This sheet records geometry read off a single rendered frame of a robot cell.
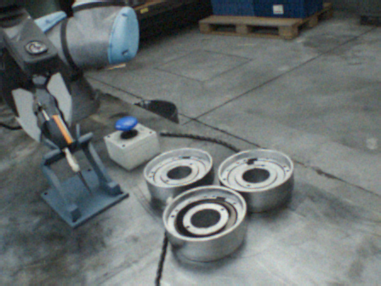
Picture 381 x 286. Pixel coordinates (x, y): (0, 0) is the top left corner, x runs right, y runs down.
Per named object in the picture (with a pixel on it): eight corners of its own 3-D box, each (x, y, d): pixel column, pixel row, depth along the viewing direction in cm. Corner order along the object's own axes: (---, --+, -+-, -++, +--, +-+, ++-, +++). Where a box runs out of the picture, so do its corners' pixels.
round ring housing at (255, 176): (302, 209, 54) (300, 185, 52) (223, 220, 55) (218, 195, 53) (287, 167, 63) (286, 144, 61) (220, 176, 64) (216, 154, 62)
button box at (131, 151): (162, 153, 74) (156, 129, 72) (128, 171, 71) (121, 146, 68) (139, 140, 80) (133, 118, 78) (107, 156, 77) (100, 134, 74)
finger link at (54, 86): (70, 112, 69) (42, 65, 64) (86, 120, 65) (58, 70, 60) (54, 122, 68) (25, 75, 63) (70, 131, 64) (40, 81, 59)
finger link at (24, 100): (31, 134, 66) (19, 77, 62) (44, 143, 62) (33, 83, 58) (11, 139, 64) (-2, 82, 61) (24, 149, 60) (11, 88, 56)
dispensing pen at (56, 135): (87, 199, 60) (30, 101, 60) (82, 203, 63) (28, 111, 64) (99, 191, 61) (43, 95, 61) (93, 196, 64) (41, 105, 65)
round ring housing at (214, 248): (226, 276, 46) (221, 249, 44) (153, 252, 52) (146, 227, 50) (262, 219, 54) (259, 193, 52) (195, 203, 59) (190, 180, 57)
